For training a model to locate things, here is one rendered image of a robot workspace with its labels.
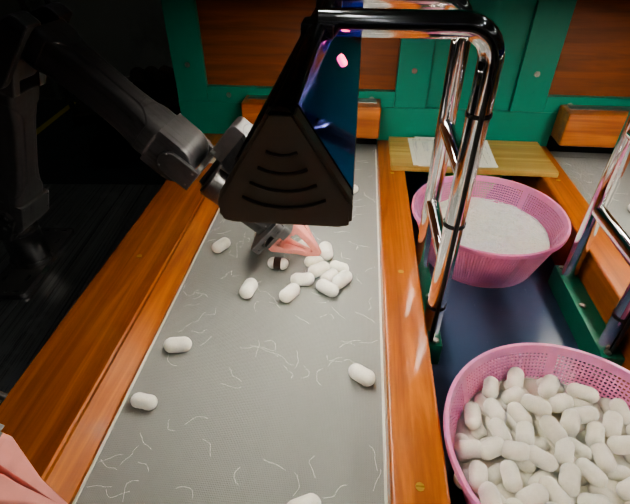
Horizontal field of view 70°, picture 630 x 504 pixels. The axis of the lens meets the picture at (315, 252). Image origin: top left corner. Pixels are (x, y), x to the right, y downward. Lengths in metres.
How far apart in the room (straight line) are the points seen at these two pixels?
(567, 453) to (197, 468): 0.38
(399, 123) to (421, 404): 0.71
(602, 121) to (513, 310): 0.48
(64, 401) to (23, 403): 0.04
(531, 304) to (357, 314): 0.32
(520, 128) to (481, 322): 0.52
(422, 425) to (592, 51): 0.86
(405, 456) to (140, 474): 0.27
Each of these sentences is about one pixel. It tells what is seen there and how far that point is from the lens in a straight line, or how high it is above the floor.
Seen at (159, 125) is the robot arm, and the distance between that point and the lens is 0.65.
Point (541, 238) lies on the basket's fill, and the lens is 0.90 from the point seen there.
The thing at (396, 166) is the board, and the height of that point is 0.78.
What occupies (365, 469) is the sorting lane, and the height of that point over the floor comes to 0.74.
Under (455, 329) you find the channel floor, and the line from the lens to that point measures 0.74.
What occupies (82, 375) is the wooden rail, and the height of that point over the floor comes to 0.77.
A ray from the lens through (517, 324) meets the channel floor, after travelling 0.78.
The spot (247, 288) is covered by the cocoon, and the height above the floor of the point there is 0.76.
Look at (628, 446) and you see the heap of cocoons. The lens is 0.61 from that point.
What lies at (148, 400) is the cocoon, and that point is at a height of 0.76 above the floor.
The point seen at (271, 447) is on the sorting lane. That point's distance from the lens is 0.52.
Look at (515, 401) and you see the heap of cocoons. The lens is 0.60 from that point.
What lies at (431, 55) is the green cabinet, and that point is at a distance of 1.04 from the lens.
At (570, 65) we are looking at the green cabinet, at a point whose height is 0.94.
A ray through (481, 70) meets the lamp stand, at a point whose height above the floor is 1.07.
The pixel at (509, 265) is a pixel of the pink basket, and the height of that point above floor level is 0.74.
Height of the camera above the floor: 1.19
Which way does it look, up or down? 37 degrees down
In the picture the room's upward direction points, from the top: straight up
